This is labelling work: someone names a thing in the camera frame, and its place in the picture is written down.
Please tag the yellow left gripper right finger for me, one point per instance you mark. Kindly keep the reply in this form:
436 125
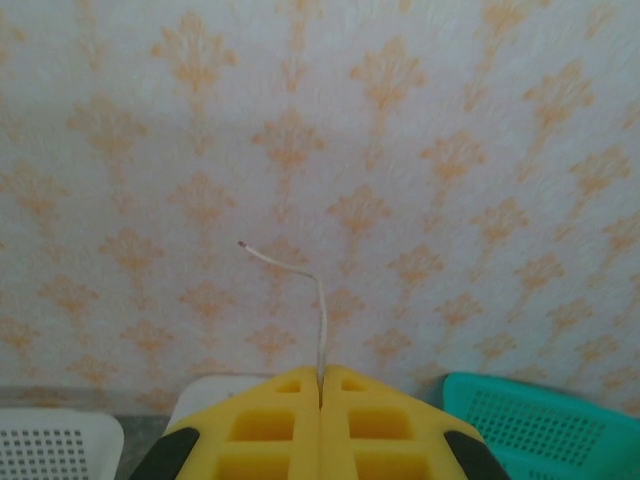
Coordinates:
385 435

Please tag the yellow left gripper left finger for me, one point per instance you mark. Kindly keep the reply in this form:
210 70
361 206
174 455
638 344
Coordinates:
260 435

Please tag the teal plastic basket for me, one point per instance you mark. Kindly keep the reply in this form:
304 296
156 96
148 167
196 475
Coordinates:
540 430

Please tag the white plastic basket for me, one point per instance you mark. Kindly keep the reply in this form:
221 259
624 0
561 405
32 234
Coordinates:
50 445

